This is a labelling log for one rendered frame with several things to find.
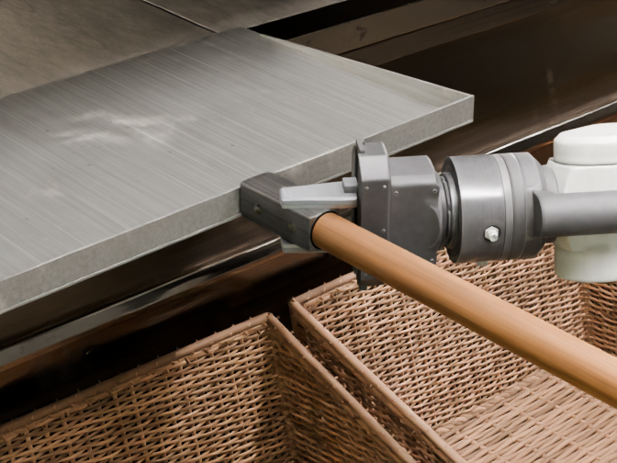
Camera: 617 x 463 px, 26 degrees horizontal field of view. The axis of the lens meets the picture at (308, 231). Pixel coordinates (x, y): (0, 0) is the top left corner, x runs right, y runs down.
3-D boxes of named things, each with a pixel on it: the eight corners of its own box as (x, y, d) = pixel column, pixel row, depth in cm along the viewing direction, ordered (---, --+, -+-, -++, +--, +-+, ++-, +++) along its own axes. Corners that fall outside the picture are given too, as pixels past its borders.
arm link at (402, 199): (348, 255, 116) (483, 246, 117) (364, 314, 108) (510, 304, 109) (348, 122, 110) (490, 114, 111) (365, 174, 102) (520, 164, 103)
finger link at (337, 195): (278, 194, 109) (353, 189, 110) (282, 211, 106) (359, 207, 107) (278, 175, 108) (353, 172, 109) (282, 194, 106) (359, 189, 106)
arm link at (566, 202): (484, 146, 114) (613, 139, 115) (487, 269, 116) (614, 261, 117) (518, 163, 103) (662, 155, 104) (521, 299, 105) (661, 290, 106)
